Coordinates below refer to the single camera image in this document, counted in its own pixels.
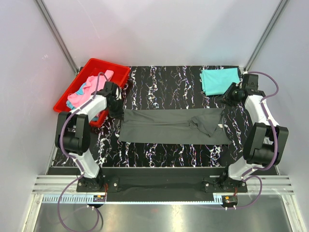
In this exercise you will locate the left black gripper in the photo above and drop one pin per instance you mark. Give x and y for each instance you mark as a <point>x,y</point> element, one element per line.
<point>119,115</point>

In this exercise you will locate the pink t-shirt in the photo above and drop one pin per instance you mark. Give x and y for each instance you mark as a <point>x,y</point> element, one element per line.
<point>91,84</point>

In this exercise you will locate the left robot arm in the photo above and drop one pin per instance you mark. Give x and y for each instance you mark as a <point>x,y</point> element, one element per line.
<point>73,131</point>

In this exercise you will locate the right aluminium frame post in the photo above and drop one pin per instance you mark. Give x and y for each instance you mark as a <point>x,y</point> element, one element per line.
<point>266,33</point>

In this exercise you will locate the aluminium frame post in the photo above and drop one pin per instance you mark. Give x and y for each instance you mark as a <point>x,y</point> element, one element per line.
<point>53,28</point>
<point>266,33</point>

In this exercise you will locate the red plastic bin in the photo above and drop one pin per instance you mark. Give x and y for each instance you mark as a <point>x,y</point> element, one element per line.
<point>94,67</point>

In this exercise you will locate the left aluminium frame post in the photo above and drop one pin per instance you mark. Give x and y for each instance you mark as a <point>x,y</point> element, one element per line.
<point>53,28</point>

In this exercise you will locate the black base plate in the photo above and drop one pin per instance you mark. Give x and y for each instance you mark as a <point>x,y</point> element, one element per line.
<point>153,185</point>

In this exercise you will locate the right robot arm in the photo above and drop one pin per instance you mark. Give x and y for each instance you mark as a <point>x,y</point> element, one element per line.
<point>266,141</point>

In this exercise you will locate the folded teal t-shirt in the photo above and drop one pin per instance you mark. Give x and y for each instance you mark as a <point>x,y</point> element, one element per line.
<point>217,82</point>

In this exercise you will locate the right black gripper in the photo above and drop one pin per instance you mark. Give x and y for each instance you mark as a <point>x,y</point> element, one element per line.
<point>225,97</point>

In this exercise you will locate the aluminium cross rail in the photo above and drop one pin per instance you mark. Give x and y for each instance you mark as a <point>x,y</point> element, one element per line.
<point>269,205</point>

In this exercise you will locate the dark grey t-shirt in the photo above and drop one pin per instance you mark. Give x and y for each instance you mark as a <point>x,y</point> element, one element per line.
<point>203,126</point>

